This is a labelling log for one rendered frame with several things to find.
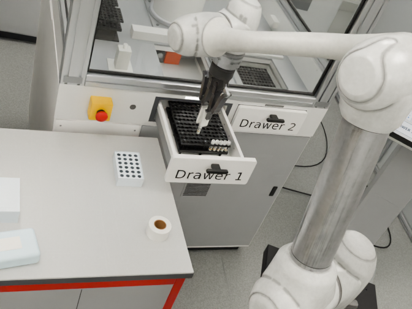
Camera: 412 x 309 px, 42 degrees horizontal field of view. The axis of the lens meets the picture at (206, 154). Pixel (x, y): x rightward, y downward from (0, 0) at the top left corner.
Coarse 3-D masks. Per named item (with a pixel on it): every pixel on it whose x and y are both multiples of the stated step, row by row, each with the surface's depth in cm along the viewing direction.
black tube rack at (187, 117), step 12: (168, 108) 193; (180, 108) 190; (192, 108) 193; (180, 120) 190; (192, 120) 188; (216, 120) 191; (180, 132) 180; (192, 132) 182; (204, 132) 190; (216, 132) 186; (180, 144) 181
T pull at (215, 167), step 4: (212, 164) 171; (216, 164) 172; (212, 168) 171; (216, 168) 171; (220, 168) 171; (208, 172) 169; (212, 172) 169; (216, 172) 170; (220, 172) 170; (224, 172) 171; (228, 172) 172
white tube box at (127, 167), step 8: (120, 152) 180; (128, 152) 181; (136, 152) 182; (120, 160) 177; (128, 160) 178; (136, 160) 181; (120, 168) 176; (128, 168) 176; (136, 168) 178; (120, 176) 173; (128, 176) 174; (136, 176) 174; (120, 184) 173; (128, 184) 174; (136, 184) 174
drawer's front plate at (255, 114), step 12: (240, 108) 197; (252, 108) 199; (264, 108) 201; (276, 108) 203; (240, 120) 201; (252, 120) 203; (264, 120) 204; (288, 120) 207; (300, 120) 209; (276, 132) 211; (288, 132) 212
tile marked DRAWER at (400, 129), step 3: (402, 123) 207; (405, 123) 207; (408, 123) 206; (402, 126) 207; (405, 126) 207; (408, 126) 206; (411, 126) 206; (396, 129) 207; (399, 129) 207; (402, 129) 207; (405, 129) 206; (408, 129) 206; (411, 129) 206; (402, 132) 206; (405, 132) 206; (408, 132) 206; (411, 132) 206; (408, 135) 206; (411, 135) 206; (411, 138) 206
